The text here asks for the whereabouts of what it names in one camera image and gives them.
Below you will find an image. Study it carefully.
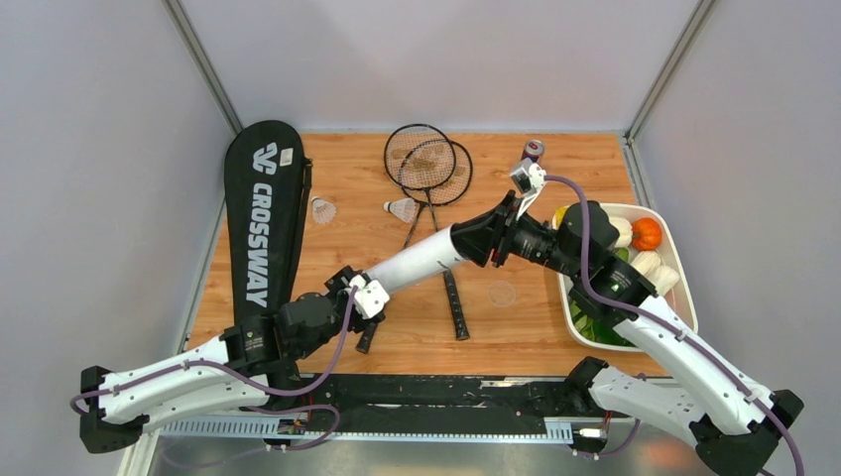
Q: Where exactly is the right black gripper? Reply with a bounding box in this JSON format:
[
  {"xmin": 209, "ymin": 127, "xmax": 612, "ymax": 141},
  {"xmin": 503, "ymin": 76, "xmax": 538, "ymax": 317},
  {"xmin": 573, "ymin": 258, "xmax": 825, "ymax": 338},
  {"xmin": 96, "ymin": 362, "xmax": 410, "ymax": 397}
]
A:
[{"xmin": 443, "ymin": 189, "xmax": 584, "ymax": 280}]

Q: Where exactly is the red blue drink can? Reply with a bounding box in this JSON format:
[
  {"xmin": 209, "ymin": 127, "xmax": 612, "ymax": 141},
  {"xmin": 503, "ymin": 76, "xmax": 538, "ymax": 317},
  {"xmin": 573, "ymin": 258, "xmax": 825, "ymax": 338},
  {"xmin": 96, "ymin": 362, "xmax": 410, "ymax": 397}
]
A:
[{"xmin": 522, "ymin": 139, "xmax": 545, "ymax": 163}]

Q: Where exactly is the white shuttlecock tube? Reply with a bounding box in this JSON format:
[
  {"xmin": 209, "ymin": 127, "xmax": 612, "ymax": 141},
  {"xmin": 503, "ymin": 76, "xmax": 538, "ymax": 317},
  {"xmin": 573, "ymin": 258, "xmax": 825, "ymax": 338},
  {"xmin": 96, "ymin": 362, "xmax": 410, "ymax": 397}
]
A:
[{"xmin": 365, "ymin": 227, "xmax": 466, "ymax": 295}]

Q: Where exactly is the black badminton racket rear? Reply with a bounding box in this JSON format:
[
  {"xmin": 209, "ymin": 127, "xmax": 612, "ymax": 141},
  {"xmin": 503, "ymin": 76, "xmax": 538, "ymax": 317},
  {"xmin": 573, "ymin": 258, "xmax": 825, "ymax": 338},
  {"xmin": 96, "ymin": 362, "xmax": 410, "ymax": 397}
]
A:
[{"xmin": 355, "ymin": 139, "xmax": 473, "ymax": 354}]

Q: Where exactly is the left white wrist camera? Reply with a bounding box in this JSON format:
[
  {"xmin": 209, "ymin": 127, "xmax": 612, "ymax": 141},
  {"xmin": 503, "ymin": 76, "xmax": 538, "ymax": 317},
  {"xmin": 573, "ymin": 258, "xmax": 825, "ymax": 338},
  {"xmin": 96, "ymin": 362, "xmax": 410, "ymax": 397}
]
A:
[{"xmin": 349, "ymin": 275, "xmax": 391, "ymax": 320}]

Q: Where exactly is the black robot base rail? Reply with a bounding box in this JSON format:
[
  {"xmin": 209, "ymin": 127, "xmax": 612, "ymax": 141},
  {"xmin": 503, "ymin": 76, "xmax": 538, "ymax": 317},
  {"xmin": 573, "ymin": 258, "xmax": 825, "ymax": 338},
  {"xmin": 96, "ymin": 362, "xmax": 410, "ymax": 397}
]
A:
[{"xmin": 259, "ymin": 374, "xmax": 619, "ymax": 452}]

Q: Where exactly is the white green bok choy toy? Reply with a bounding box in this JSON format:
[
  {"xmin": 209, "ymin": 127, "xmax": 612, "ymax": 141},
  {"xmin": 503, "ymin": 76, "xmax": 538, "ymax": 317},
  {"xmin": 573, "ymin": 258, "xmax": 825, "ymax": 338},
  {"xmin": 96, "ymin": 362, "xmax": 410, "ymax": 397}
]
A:
[{"xmin": 648, "ymin": 265, "xmax": 680, "ymax": 296}]

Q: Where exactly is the green leaf vegetable toy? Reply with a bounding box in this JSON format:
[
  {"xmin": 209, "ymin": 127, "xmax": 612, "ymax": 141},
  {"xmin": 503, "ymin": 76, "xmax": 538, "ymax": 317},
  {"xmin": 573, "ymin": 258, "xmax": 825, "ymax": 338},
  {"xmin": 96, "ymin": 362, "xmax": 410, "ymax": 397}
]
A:
[{"xmin": 567, "ymin": 247, "xmax": 636, "ymax": 348}]

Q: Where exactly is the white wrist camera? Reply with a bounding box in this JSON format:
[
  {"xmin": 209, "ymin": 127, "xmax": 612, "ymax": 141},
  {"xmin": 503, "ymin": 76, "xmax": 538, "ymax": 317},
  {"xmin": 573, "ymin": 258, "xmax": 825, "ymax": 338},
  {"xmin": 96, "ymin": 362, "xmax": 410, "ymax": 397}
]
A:
[
  {"xmin": 349, "ymin": 275, "xmax": 391, "ymax": 320},
  {"xmin": 509, "ymin": 159, "xmax": 546, "ymax": 219}
]

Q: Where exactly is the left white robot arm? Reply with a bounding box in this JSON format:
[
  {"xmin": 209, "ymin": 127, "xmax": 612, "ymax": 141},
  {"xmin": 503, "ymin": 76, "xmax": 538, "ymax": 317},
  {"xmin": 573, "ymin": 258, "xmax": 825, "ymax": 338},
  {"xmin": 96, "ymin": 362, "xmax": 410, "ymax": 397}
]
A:
[{"xmin": 70, "ymin": 268, "xmax": 390, "ymax": 454}]

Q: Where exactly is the black badminton racket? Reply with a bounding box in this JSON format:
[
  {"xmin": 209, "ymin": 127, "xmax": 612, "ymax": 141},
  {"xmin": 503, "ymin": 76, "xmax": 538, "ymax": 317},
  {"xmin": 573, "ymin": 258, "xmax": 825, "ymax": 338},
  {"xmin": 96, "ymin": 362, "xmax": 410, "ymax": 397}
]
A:
[
  {"xmin": 355, "ymin": 139, "xmax": 473, "ymax": 354},
  {"xmin": 384, "ymin": 124, "xmax": 470, "ymax": 342}
]

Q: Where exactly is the small orange pumpkin toy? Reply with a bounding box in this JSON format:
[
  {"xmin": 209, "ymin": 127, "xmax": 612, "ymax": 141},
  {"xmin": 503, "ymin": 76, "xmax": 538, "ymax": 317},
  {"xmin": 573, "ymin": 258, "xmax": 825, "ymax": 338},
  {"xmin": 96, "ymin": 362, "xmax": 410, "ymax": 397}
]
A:
[{"xmin": 631, "ymin": 217, "xmax": 662, "ymax": 252}]

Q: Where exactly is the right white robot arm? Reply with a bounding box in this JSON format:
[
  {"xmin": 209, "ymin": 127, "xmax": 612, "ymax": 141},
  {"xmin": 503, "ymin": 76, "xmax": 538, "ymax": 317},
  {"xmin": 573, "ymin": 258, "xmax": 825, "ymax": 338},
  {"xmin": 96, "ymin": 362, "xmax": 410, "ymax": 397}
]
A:
[{"xmin": 450, "ymin": 194, "xmax": 803, "ymax": 475}]

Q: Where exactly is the black badminton racket front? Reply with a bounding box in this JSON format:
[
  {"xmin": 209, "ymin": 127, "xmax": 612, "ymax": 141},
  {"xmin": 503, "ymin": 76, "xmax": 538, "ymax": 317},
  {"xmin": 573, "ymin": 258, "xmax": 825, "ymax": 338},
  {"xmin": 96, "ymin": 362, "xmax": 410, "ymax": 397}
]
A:
[{"xmin": 384, "ymin": 124, "xmax": 470, "ymax": 342}]

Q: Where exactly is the white plastic basin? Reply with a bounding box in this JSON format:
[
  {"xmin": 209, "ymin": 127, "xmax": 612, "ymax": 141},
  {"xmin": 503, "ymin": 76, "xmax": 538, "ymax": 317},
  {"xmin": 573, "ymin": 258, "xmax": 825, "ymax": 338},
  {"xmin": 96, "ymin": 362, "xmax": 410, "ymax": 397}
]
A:
[{"xmin": 557, "ymin": 203, "xmax": 698, "ymax": 353}]

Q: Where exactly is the clear plastic tube lid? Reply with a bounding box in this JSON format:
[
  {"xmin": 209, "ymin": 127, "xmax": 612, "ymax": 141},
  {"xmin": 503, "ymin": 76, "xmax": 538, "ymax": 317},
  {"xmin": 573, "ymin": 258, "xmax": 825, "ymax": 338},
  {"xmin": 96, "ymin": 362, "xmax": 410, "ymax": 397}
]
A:
[{"xmin": 488, "ymin": 281, "xmax": 517, "ymax": 307}]

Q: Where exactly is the black Crossway racket bag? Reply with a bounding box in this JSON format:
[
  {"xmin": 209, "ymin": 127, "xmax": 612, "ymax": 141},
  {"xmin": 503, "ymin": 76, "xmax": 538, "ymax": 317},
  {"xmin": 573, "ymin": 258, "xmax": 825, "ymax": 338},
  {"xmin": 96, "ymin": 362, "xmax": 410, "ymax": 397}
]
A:
[{"xmin": 223, "ymin": 120, "xmax": 311, "ymax": 323}]

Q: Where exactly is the white shuttlecock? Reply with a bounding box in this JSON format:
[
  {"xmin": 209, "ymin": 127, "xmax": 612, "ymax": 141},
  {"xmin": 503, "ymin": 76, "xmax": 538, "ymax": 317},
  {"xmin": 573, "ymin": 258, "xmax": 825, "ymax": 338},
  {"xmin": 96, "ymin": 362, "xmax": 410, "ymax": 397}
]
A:
[
  {"xmin": 310, "ymin": 196, "xmax": 337, "ymax": 225},
  {"xmin": 383, "ymin": 197, "xmax": 418, "ymax": 223}
]

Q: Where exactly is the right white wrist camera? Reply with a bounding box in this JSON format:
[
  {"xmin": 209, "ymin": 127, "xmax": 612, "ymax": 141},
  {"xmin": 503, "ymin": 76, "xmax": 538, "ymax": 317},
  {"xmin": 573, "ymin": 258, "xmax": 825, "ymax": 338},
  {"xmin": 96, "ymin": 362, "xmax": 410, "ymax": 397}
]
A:
[{"xmin": 509, "ymin": 159, "xmax": 546, "ymax": 219}]

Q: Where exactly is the yellow napa cabbage toy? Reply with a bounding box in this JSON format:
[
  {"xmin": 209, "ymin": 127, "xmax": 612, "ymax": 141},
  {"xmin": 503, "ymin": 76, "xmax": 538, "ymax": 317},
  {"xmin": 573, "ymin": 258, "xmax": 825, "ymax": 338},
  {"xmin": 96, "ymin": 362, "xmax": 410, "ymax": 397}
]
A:
[{"xmin": 551, "ymin": 203, "xmax": 633, "ymax": 248}]

